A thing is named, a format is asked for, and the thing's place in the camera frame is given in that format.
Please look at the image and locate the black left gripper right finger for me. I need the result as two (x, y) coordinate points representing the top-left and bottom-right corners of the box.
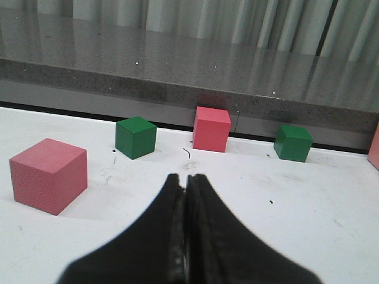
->
(186, 175), (321, 283)

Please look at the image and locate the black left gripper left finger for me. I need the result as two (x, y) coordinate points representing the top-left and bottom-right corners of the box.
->
(59, 174), (186, 283)

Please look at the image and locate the green cube left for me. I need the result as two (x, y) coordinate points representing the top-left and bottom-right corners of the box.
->
(115, 117), (157, 159)

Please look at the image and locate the green cube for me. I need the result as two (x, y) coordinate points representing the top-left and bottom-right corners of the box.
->
(274, 125), (313, 162)
(115, 117), (157, 159)

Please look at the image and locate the pink cube rear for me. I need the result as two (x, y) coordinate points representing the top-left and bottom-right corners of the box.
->
(192, 106), (231, 153)

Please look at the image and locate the green cube right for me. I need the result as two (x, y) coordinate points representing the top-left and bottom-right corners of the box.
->
(274, 125), (313, 162)

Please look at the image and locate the large pink cube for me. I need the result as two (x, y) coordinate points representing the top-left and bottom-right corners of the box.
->
(9, 138), (88, 215)

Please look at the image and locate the pink plastic bin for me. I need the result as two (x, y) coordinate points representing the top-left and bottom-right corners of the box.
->
(367, 125), (379, 170)

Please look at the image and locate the grey stone counter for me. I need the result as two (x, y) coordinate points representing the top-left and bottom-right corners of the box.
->
(1, 8), (378, 151)

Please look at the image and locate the grey pleated curtain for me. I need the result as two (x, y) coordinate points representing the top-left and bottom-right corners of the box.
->
(1, 0), (378, 64)

